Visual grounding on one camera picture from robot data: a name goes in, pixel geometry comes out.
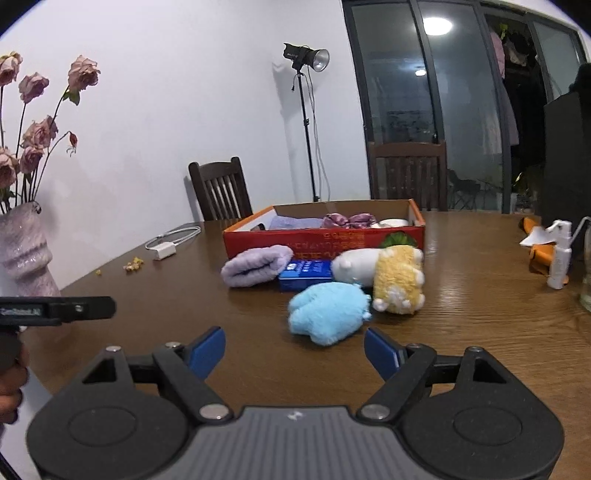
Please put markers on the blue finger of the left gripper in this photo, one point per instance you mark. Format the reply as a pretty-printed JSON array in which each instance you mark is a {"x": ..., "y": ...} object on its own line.
[{"x": 86, "y": 308}]

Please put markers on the white charger with cable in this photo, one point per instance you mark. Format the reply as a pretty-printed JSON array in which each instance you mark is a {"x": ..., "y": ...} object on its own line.
[{"x": 165, "y": 245}]

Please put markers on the dark wooden chair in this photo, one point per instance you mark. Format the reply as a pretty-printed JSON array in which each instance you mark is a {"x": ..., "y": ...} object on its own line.
[
  {"x": 410, "y": 170},
  {"x": 221, "y": 190}
]

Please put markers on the red orange cardboard box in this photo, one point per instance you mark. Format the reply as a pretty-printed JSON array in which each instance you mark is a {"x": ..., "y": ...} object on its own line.
[{"x": 325, "y": 243}]

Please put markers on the light purple fluffy cloth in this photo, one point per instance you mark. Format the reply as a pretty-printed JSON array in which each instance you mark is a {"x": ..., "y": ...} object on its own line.
[{"x": 255, "y": 266}]

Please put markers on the dark glass sliding door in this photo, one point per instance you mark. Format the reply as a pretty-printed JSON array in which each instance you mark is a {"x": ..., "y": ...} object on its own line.
[{"x": 476, "y": 75}]

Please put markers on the dark wooden chair centre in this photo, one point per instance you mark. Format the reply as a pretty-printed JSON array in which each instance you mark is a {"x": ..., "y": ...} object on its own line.
[{"x": 410, "y": 170}]

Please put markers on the blue tissue pack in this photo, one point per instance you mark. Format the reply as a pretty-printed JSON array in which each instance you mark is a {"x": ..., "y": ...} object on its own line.
[{"x": 301, "y": 274}]

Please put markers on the studio light on stand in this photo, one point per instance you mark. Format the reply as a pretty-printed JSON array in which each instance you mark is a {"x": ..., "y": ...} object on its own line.
[{"x": 316, "y": 60}]

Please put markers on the black fabric on bag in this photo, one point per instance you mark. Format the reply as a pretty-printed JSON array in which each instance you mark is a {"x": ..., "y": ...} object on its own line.
[{"x": 582, "y": 82}]

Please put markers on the white spray bottle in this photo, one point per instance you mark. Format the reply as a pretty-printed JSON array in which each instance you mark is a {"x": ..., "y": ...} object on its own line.
[{"x": 560, "y": 235}]

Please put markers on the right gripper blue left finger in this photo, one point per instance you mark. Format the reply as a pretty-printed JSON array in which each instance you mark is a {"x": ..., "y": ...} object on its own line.
[{"x": 183, "y": 370}]

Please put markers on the dark wooden chair left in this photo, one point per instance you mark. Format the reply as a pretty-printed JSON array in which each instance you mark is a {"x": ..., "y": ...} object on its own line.
[{"x": 221, "y": 190}]

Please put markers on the clear glass cup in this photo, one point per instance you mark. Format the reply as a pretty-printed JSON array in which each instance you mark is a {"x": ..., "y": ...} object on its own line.
[{"x": 585, "y": 295}]

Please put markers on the lavender towel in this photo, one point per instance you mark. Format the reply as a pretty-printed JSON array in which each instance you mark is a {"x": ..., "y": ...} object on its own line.
[{"x": 291, "y": 223}]

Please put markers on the white plush toy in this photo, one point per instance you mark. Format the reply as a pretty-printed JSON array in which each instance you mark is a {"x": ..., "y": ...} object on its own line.
[{"x": 357, "y": 266}]

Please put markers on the pink ceramic vase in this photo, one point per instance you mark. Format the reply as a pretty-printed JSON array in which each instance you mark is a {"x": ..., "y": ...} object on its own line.
[{"x": 25, "y": 254}]

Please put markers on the purple satin scrunchie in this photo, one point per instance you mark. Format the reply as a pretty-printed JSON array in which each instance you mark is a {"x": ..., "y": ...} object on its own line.
[{"x": 357, "y": 221}]

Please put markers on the person's left hand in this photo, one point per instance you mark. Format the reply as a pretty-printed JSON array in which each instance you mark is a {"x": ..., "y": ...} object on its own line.
[{"x": 11, "y": 384}]

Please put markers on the yellow crumbs pile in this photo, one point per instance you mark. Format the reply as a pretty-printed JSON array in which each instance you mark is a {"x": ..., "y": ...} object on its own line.
[{"x": 134, "y": 265}]

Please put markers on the yellow plush toy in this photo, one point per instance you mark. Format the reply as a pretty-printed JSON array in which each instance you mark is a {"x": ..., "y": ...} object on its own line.
[{"x": 399, "y": 280}]

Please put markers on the dried pink rose bouquet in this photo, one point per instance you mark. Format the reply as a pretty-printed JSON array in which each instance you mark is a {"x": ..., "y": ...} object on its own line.
[{"x": 23, "y": 164}]

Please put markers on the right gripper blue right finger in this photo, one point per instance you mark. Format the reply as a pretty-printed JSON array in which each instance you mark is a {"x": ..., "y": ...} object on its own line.
[{"x": 405, "y": 371}]

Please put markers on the light blue plush toy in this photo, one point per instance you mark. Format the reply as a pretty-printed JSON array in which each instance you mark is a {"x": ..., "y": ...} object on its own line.
[{"x": 328, "y": 313}]

